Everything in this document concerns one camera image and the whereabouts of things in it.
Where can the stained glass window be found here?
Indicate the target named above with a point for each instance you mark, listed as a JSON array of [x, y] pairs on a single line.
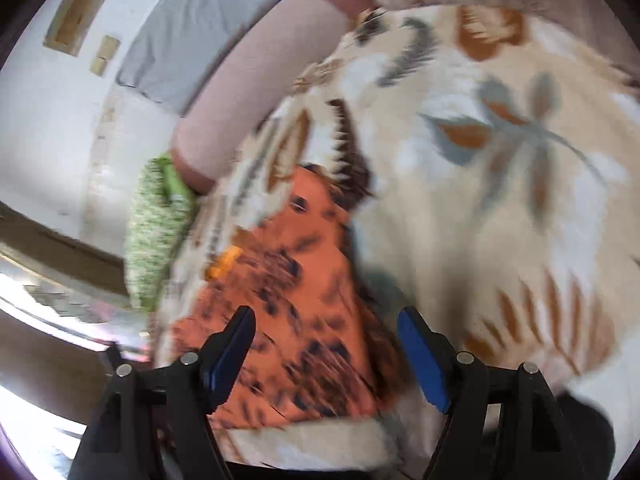
[[50, 300]]

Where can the beige wall panel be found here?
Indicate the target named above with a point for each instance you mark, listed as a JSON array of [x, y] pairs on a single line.
[[75, 17]]

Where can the orange floral shirt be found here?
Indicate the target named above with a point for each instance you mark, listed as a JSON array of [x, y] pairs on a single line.
[[300, 285]]

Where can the pink bolster cushion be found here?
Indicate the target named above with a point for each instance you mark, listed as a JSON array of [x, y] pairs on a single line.
[[250, 75]]

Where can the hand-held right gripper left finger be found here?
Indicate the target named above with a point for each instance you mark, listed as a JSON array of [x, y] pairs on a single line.
[[232, 350]]

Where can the wooden door frame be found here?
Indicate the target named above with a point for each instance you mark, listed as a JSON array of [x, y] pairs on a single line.
[[50, 240]]

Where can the green checked pillow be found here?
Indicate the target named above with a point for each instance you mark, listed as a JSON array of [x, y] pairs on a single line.
[[155, 230]]

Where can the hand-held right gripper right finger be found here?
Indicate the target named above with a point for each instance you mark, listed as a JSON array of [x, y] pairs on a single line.
[[425, 355]]

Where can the grey pillow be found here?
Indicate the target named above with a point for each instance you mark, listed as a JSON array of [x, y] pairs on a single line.
[[200, 25]]

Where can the leaf print blanket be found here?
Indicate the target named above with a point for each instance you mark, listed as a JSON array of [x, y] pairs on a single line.
[[475, 210]]

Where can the beige wall switch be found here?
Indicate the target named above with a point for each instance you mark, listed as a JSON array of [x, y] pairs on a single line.
[[100, 66], [109, 46]]

